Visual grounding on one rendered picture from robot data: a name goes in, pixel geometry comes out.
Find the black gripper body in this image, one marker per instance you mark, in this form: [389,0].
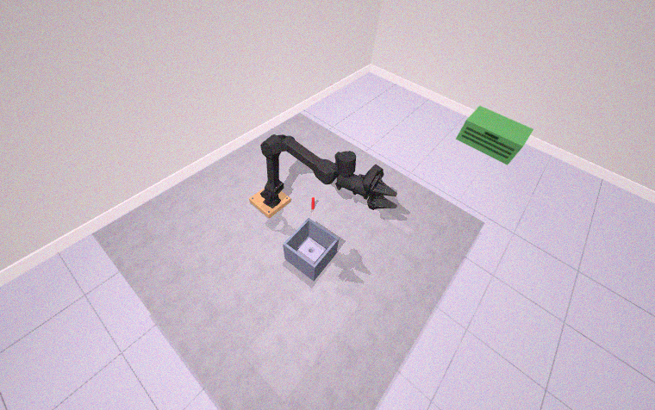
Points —
[362,186]

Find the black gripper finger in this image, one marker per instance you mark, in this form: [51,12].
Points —
[380,188]
[382,202]

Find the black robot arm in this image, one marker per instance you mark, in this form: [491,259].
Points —
[325,170]

